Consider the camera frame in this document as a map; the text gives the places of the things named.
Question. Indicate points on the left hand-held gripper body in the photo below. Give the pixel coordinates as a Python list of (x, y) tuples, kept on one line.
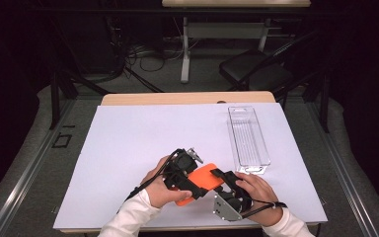
[(182, 161)]

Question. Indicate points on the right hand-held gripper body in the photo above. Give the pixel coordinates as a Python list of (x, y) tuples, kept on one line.
[(227, 205)]

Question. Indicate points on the orange phone case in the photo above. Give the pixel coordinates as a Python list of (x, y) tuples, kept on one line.
[(204, 179)]

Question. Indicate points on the clear plastic tray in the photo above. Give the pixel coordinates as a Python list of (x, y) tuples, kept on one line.
[(246, 138)]

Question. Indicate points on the person's left hand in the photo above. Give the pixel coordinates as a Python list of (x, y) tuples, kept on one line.
[(159, 194)]

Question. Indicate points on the person's right hand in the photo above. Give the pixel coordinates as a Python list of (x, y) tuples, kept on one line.
[(260, 194)]

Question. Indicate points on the white table board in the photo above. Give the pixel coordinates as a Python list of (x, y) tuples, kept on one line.
[(128, 138)]

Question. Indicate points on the wooden table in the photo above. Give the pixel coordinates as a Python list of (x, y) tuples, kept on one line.
[(177, 98)]

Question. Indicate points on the white-legged desk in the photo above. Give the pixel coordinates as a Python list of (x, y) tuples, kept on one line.
[(186, 49)]

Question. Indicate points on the black folding chair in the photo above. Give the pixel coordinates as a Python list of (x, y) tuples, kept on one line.
[(246, 64)]

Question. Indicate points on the metal floor rail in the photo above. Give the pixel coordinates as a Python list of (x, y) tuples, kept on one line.
[(342, 171), (29, 171)]

